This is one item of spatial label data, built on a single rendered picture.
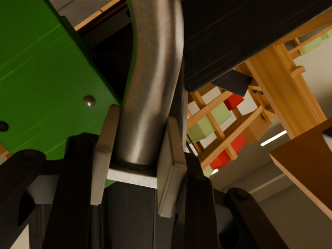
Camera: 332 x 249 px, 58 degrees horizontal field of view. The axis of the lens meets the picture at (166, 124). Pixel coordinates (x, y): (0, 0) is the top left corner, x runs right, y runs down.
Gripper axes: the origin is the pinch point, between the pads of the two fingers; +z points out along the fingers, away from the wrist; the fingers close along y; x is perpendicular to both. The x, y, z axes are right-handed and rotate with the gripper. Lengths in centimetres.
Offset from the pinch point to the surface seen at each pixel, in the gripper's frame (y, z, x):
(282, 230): 339, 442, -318
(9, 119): -11.2, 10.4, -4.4
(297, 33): 36, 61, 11
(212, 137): 272, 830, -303
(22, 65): -10.5, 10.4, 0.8
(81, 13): -19, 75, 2
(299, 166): 37, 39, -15
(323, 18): 33, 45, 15
